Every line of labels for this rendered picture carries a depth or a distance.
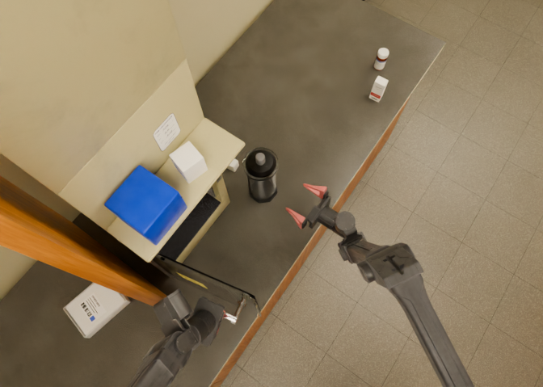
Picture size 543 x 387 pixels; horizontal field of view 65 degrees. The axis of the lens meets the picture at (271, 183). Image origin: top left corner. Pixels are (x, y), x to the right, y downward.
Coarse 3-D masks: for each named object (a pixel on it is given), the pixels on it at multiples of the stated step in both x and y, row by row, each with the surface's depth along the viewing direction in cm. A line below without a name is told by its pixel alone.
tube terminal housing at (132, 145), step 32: (160, 96) 77; (192, 96) 87; (128, 128) 74; (192, 128) 94; (96, 160) 71; (128, 160) 80; (160, 160) 90; (64, 192) 69; (96, 192) 76; (224, 192) 137; (96, 224) 93
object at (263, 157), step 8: (256, 152) 129; (264, 152) 129; (248, 160) 128; (256, 160) 125; (264, 160) 126; (272, 160) 128; (248, 168) 128; (256, 168) 127; (264, 168) 127; (272, 168) 128
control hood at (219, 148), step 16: (208, 128) 95; (192, 144) 93; (208, 144) 93; (224, 144) 93; (240, 144) 93; (208, 160) 92; (224, 160) 92; (160, 176) 91; (176, 176) 90; (208, 176) 90; (192, 192) 89; (192, 208) 88; (112, 224) 87; (176, 224) 87; (128, 240) 85; (144, 240) 85; (144, 256) 84
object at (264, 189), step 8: (248, 152) 131; (272, 152) 130; (256, 176) 128; (264, 176) 128; (256, 184) 134; (264, 184) 134; (272, 184) 138; (256, 192) 141; (264, 192) 140; (272, 192) 144
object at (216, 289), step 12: (168, 264) 98; (180, 276) 117; (192, 276) 100; (204, 276) 94; (204, 288) 119; (216, 288) 102; (228, 288) 93; (228, 300) 120; (240, 300) 102; (252, 300) 93; (252, 312) 122
